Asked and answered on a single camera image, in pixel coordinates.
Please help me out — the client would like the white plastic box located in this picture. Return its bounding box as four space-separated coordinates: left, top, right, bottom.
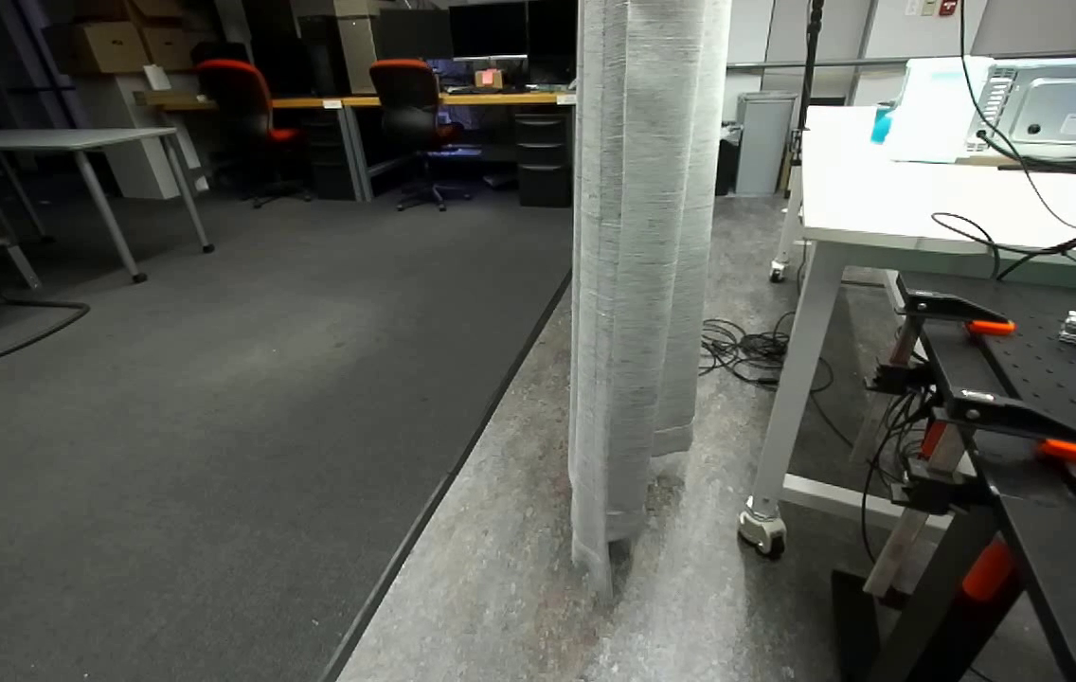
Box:
883 58 1076 162

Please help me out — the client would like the black drawer cabinet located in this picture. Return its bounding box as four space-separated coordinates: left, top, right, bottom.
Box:
516 110 573 207

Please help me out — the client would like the black cable loop on carpet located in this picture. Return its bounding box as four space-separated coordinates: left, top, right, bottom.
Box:
0 293 95 378

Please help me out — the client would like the left red office chair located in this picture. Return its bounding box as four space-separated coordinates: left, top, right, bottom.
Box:
197 58 303 207

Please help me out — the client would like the far orange black clamp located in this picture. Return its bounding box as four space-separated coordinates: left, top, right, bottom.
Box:
904 293 1014 337

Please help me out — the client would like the black cable on white table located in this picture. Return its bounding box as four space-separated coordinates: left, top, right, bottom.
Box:
929 0 1076 285

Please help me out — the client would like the cardboard box on shelf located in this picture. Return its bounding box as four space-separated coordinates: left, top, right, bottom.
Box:
71 22 149 75

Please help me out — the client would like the black cable bundle on floor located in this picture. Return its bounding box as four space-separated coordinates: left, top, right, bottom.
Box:
692 316 794 392

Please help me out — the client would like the near orange black clamp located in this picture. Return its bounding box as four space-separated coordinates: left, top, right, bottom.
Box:
950 388 1076 466

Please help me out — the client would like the orange black clamp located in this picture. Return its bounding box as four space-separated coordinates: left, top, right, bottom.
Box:
950 388 1076 466
904 293 1014 337

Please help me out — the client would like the table caster wheel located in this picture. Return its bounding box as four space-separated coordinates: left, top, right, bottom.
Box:
740 500 788 556

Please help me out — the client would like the grey folding table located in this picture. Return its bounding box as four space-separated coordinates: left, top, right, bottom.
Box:
0 126 214 285

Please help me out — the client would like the black optical breadboard table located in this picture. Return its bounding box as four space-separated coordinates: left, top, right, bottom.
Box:
835 275 1076 682

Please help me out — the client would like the grey waste bin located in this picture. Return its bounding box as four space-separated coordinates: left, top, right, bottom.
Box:
735 91 792 198

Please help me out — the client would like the right red office chair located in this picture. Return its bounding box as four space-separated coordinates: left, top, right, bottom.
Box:
370 58 458 207

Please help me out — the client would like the long wooden desk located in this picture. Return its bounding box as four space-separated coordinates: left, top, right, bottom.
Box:
143 87 579 213

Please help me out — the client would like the computer monitor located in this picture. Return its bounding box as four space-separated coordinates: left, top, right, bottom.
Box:
449 4 528 58

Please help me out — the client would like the grey fabric curtain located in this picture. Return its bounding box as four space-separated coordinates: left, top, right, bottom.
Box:
568 0 730 594

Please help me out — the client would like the white table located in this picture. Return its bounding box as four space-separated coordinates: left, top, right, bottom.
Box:
740 102 1076 560

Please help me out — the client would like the red office chair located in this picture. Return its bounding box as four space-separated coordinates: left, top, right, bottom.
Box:
197 58 303 207
370 58 458 207

